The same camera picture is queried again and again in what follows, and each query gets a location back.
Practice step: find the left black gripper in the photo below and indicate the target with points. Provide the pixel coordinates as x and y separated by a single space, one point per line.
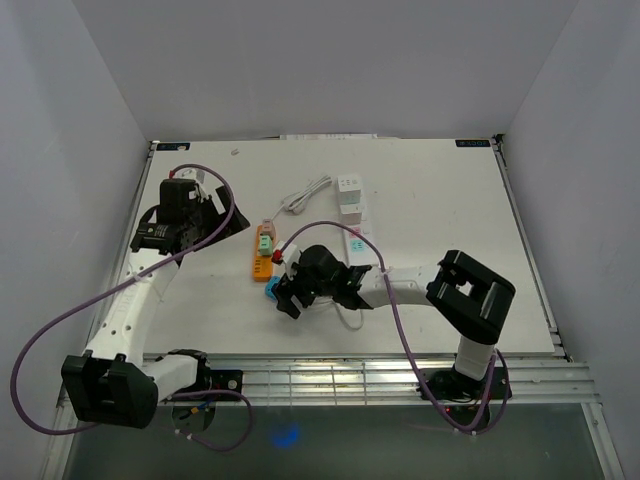
207 204

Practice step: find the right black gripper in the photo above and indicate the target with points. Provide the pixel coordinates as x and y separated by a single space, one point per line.
286 288

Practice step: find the blue plug adapter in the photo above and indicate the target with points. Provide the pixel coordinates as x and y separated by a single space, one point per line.
270 286

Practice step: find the pink plug adapter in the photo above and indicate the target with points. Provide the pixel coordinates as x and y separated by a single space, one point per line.
268 228

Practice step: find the green plug adapter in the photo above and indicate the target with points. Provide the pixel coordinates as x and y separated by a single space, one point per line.
265 245

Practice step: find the white pastel power strip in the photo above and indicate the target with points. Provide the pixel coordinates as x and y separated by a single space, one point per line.
357 251

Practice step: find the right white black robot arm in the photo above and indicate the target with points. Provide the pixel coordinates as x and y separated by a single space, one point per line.
474 299

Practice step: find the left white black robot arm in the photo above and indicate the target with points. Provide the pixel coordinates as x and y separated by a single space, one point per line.
110 383

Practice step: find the orange power adapter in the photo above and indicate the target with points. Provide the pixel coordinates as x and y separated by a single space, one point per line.
262 267

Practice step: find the left blue corner label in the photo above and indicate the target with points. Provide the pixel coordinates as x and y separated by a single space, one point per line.
173 146

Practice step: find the blue corner label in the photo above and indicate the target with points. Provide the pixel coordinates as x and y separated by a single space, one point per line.
173 146
472 143

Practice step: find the white usb charger block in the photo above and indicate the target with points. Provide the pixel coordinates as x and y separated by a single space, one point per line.
352 214

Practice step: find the white cube socket adapter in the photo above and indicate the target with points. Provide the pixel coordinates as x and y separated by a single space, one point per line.
349 189

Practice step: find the right blue corner label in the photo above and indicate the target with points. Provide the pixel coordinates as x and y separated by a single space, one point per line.
472 143

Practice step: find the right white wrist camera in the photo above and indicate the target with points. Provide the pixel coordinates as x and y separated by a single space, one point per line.
286 255

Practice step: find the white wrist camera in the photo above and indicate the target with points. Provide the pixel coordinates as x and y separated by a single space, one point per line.
195 174
286 255

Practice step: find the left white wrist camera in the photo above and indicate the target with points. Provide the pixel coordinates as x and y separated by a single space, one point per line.
195 174

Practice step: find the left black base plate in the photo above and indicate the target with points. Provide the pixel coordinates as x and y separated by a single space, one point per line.
231 381

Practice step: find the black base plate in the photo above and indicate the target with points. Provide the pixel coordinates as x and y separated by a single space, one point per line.
231 381
449 385

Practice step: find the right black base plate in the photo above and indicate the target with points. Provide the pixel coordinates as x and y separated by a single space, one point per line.
449 385

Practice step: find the aluminium front rail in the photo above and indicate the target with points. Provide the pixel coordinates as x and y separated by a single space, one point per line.
272 382

